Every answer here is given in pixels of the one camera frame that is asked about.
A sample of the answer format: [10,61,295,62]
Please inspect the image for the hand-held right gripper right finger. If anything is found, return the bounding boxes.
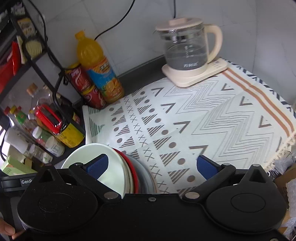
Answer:
[182,155,272,201]

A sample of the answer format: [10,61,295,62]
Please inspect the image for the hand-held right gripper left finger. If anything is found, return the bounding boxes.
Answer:
[37,154,122,201]

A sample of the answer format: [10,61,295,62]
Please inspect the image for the pale green bowl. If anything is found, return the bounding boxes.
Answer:
[61,143,127,195]

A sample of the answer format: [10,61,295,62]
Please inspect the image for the white bowl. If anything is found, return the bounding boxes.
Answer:
[113,149,134,194]

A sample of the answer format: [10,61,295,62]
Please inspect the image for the red rimmed plate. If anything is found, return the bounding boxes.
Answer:
[114,149,140,194]

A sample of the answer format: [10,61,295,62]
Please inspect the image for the person's left hand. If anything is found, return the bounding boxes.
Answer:
[0,219,24,240]

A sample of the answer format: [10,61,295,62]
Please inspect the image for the green carton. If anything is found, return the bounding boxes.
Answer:
[1,155,38,176]

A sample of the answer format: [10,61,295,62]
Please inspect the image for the white cap seasoning jar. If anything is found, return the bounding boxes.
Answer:
[32,126,65,157]
[28,144,54,164]

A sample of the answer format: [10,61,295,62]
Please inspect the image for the dark yellow label sauce bottle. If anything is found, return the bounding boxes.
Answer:
[53,92,85,149]

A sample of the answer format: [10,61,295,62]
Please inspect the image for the white plastic bottle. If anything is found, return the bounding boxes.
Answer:
[4,128,28,154]

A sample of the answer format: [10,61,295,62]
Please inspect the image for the patterned tablecloth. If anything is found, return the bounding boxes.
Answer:
[82,58,296,195]

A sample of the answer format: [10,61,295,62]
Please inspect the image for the red lid clear bottle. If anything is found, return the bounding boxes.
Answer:
[35,88,64,135]

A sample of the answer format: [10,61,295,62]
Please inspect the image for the clear plastic bag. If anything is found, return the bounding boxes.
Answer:
[269,155,296,178]

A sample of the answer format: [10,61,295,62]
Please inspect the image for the red cola cans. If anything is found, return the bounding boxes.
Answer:
[65,63,107,110]

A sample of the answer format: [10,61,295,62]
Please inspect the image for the cardboard box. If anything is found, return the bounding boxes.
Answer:
[273,162,296,235]

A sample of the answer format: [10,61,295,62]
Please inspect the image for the cream kettle base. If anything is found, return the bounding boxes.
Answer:
[161,57,228,88]

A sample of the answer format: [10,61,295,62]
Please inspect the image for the orange juice bottle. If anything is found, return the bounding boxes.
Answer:
[74,31,125,104]

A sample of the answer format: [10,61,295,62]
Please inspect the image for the cork stopper clear bottle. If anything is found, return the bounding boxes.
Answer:
[25,83,39,109]

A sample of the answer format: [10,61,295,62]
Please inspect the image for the black metal rack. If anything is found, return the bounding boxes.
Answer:
[0,0,86,164]

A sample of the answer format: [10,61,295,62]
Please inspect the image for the red packet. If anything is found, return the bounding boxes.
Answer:
[0,41,23,93]

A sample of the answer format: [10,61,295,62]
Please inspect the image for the glass electric kettle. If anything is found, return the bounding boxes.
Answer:
[155,19,223,73]

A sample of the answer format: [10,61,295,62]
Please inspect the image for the yellow green sponge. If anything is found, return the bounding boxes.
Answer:
[24,39,43,59]

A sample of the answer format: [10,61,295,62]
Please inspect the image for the small yellow box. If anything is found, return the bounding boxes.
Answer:
[17,17,38,39]

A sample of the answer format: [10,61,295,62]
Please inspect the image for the black power cable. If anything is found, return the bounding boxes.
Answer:
[93,0,136,41]

